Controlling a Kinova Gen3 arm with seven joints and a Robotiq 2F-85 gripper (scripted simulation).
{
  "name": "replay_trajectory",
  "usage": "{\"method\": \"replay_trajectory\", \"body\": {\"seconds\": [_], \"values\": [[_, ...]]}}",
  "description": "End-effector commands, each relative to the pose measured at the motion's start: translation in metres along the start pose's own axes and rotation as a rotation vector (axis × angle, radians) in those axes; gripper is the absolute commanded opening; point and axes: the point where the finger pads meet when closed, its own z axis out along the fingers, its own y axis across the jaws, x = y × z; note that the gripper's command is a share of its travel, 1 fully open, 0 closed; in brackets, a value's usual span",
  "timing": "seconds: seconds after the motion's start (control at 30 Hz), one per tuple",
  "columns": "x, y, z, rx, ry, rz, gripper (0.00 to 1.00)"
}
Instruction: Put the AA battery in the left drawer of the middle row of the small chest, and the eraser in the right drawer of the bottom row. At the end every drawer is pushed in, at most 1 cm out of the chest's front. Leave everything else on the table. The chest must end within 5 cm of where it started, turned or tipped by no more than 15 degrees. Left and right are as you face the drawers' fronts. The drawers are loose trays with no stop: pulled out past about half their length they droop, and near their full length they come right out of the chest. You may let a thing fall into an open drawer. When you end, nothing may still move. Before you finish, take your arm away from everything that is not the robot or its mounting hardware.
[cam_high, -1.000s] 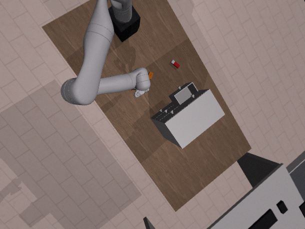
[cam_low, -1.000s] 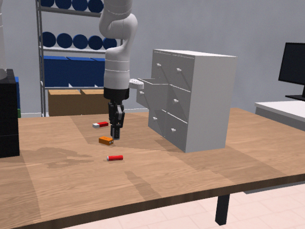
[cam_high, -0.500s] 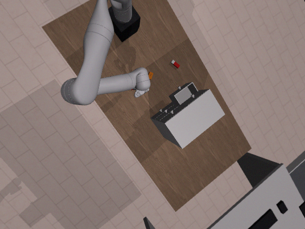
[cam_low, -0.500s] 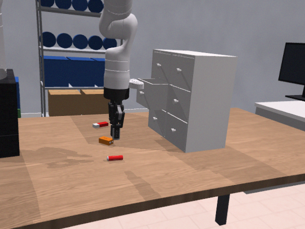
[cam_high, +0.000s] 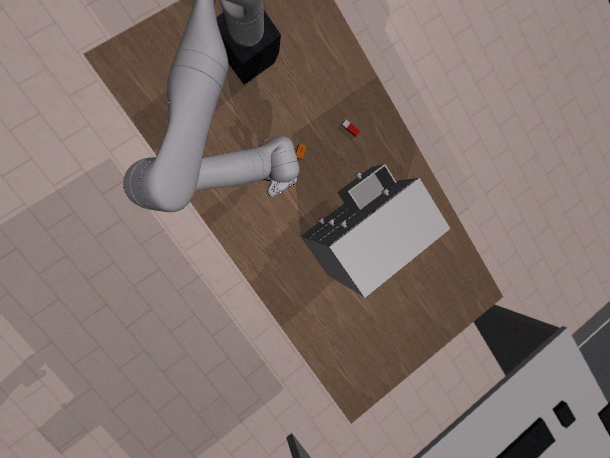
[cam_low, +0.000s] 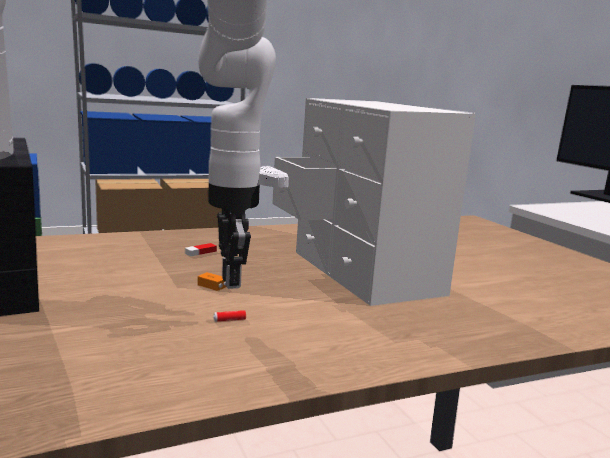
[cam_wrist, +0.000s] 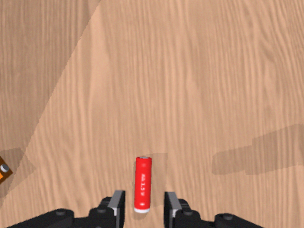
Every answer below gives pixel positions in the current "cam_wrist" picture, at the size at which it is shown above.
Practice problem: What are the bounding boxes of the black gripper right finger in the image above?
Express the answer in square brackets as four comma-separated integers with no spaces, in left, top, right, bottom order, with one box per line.
[163,191,263,228]

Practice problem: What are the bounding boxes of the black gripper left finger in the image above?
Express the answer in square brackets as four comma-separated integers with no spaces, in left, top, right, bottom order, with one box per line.
[6,190,126,228]

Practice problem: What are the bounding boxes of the red aa battery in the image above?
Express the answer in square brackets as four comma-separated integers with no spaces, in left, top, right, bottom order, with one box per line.
[134,157,152,213]

